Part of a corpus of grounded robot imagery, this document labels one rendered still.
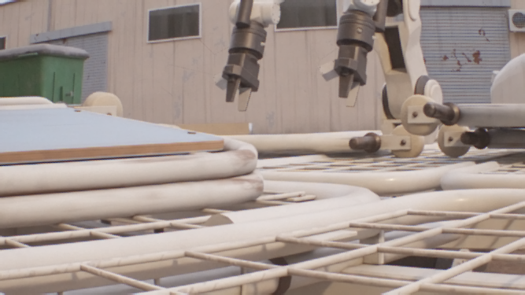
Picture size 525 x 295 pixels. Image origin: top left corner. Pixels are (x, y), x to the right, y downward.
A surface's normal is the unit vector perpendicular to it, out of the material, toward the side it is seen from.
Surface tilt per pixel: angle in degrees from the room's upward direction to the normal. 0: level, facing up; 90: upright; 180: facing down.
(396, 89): 99
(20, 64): 94
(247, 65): 90
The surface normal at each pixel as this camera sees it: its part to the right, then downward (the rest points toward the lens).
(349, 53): -0.33, -0.27
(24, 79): -0.25, 0.11
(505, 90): -0.59, 0.04
